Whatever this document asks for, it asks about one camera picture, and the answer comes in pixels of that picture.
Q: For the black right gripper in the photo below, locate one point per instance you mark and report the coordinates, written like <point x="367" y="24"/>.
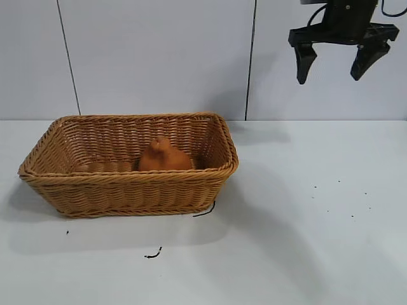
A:
<point x="346" y="19"/>

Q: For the bumpy orange fruit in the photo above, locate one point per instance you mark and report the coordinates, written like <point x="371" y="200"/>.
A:
<point x="165" y="160"/>

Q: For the brown woven wicker basket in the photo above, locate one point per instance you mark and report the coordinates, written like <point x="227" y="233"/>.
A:
<point x="127" y="190"/>

